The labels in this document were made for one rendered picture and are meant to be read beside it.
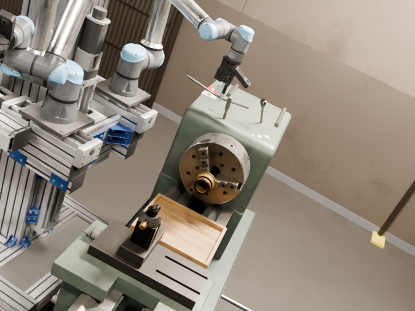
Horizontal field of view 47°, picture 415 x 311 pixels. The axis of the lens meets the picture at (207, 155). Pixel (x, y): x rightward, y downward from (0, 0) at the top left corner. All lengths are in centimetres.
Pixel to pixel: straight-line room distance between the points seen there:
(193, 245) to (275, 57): 275
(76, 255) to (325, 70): 316
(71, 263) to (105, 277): 13
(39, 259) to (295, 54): 283
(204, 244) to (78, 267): 60
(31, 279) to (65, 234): 40
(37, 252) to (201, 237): 103
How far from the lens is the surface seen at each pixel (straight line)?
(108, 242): 183
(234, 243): 280
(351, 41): 440
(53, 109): 203
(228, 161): 217
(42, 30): 196
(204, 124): 232
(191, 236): 214
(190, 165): 224
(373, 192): 472
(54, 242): 289
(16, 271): 271
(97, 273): 177
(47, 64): 171
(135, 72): 240
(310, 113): 456
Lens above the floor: 218
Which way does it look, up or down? 28 degrees down
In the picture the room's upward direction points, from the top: 24 degrees clockwise
